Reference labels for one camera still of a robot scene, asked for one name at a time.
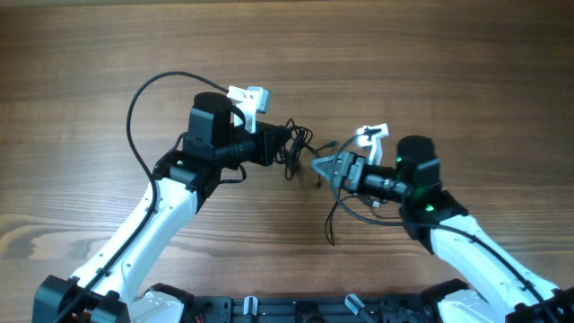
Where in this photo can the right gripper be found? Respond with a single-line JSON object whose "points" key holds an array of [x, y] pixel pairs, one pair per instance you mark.
{"points": [[350, 161]]}

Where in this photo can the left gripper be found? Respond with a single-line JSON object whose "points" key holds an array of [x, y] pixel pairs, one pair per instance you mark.
{"points": [[267, 144]]}

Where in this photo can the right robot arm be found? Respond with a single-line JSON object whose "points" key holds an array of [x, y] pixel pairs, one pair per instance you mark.
{"points": [[494, 287]]}

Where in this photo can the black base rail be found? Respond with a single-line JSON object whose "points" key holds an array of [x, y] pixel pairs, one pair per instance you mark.
{"points": [[400, 308]]}

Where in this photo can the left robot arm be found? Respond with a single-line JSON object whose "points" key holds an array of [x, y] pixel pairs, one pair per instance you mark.
{"points": [[223, 133]]}

